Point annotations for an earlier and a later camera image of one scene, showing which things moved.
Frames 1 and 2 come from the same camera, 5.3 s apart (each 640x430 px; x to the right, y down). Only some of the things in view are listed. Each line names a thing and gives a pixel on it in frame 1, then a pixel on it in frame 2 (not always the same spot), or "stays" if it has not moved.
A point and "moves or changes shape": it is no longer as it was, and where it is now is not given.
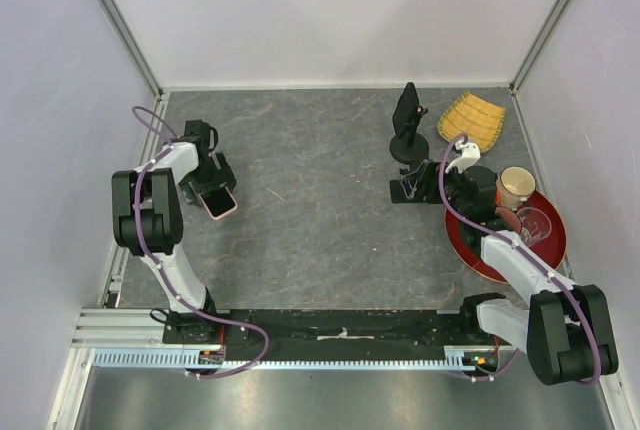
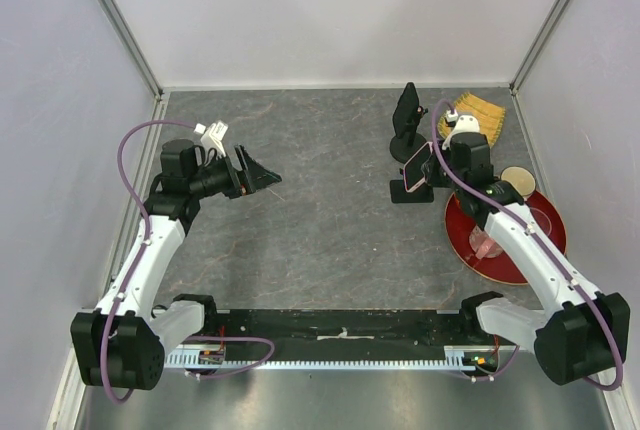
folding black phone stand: x=419 y=186 stays
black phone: x=406 y=111 stays
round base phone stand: x=410 y=148 stays
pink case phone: x=218 y=202 moves or changes shape
